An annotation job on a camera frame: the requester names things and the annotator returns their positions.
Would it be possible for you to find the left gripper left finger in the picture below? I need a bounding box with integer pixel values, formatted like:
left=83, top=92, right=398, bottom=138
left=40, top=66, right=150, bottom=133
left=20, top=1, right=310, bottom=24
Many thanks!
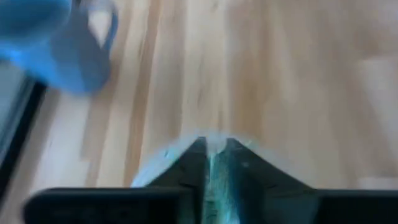
left=22, top=136, right=208, bottom=224

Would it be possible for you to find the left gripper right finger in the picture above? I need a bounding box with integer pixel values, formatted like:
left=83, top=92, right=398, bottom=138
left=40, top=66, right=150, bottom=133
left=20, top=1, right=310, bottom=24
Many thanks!
left=226, top=137, right=398, bottom=224

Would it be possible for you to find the pale blue mug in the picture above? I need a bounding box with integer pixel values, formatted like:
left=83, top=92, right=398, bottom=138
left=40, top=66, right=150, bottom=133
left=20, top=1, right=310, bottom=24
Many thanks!
left=0, top=0, right=120, bottom=97

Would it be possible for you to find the clear plastic container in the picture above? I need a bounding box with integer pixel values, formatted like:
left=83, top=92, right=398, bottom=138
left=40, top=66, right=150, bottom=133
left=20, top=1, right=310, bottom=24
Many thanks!
left=129, top=129, right=281, bottom=224

